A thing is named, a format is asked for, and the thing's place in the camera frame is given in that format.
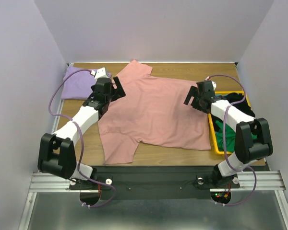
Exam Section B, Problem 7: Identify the aluminium frame rail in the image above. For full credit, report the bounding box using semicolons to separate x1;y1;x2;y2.
13;62;67;229

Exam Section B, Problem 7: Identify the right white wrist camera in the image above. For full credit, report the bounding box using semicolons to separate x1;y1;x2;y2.
205;76;217;90

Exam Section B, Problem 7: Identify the pink t-shirt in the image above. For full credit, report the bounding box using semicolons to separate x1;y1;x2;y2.
98;60;211;164

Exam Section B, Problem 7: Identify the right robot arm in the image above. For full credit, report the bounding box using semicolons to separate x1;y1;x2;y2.
184;80;273;187

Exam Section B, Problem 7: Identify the silver knob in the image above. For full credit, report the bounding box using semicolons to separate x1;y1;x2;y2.
197;177;204;185
105;179;112;185

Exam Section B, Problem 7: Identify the left silver knob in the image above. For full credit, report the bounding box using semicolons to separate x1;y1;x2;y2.
105;179;112;185

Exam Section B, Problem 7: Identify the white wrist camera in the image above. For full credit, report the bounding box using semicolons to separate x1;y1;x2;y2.
90;68;111;80
205;76;217;90

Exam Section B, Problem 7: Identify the right silver knob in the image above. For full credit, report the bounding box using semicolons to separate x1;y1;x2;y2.
197;177;204;185

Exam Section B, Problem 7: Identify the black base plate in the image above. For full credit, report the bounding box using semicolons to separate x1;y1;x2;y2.
69;165;240;201

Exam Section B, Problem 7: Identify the green t-shirt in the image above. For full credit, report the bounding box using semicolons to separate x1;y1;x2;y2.
215;119;259;153

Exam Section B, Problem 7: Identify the yellow plastic bin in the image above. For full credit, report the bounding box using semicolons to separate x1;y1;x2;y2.
208;91;255;155

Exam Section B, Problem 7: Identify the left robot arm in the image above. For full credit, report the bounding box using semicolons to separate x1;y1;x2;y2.
37;77;126;189

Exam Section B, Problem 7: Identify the black t-shirt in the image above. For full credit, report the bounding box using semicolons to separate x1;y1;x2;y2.
224;92;256;118

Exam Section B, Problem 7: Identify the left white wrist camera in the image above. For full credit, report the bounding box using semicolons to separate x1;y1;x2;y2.
90;68;111;80

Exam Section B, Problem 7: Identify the folded purple t-shirt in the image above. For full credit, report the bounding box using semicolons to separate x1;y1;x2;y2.
61;66;102;100

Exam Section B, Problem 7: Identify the electronics board with leds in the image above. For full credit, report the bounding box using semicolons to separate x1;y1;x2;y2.
210;187;231;204

